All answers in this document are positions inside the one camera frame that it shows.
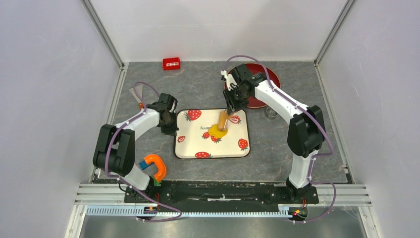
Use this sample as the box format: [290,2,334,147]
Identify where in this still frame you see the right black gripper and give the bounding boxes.
[223,86,250,116]

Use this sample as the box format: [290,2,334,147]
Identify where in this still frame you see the wooden dough roller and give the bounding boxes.
[217,110,229,132]

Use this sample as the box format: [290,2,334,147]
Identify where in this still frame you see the metal ring cutter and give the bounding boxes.
[265,107,278,119]

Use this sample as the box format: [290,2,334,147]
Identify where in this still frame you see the yellow dough piece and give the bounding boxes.
[208,124,228,138]

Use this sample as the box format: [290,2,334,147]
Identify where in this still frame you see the white strawberry tray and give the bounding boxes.
[174,109,251,159]

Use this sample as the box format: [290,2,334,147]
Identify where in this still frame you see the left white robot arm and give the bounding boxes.
[93,93,179,202]

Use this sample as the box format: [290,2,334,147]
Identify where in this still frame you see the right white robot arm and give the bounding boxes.
[220,64,326,202]

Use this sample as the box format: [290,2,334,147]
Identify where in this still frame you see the red round plate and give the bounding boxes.
[220,63,280,109]

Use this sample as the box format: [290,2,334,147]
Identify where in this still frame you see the red toy brick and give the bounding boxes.
[162,57,181,71]

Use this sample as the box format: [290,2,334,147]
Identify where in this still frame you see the orange horseshoe magnet toy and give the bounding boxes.
[139,154,167,187]

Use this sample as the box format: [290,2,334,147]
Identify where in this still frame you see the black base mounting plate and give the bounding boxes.
[143,180,319,213]

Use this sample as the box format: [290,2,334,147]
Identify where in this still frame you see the orange handled metal scraper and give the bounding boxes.
[129,84,143,111]

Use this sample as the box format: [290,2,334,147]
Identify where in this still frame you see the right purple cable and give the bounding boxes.
[221,55,337,225]

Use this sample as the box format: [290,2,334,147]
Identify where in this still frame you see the aluminium frame rail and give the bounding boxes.
[75,181,371,218]

